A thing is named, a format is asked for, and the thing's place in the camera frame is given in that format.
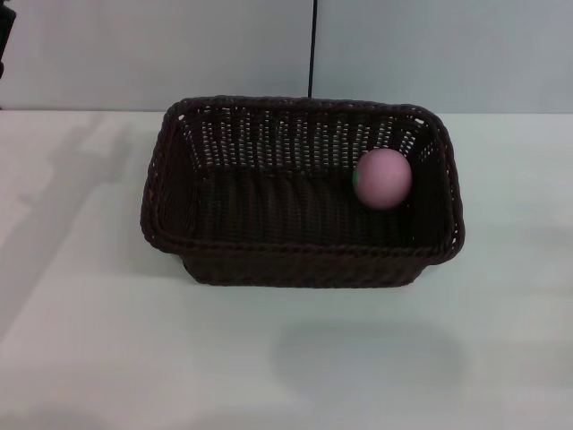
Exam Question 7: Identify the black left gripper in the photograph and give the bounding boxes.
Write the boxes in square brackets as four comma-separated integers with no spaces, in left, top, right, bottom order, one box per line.
[0,0,17,111]

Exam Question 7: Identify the dark woven plastic basket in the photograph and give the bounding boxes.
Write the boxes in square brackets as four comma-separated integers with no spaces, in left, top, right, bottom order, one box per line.
[140,94,466,288]

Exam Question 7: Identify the pink toy peach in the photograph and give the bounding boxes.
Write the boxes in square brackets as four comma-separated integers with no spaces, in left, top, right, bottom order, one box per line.
[352,148,413,211]

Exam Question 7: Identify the black vertical wall strip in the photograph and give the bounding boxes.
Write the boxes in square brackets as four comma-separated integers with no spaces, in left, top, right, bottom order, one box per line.
[306,0,319,99]

